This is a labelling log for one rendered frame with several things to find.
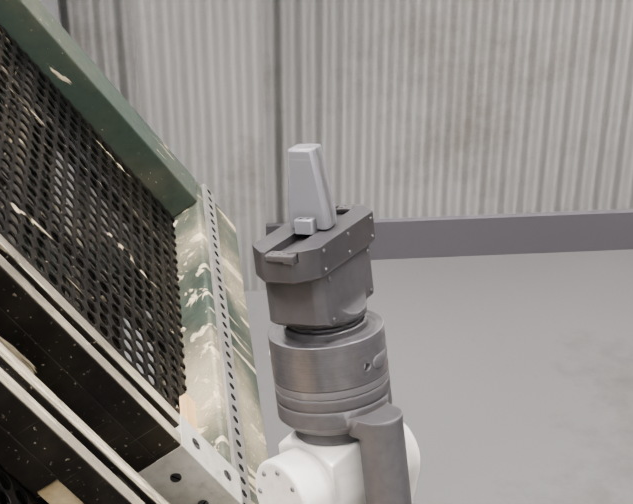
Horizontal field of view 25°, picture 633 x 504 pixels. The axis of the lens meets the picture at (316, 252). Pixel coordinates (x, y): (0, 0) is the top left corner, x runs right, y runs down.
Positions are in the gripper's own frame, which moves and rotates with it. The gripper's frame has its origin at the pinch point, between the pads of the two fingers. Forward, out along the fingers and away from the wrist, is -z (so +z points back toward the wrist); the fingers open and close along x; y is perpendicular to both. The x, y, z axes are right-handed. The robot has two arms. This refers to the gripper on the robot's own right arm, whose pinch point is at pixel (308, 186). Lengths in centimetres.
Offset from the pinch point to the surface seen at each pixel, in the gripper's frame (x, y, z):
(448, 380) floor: -211, 85, 110
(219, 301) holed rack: -87, 66, 44
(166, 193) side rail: -106, 86, 33
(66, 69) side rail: -94, 93, 9
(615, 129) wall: -279, 60, 65
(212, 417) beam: -62, 53, 51
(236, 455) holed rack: -57, 47, 54
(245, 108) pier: -213, 133, 43
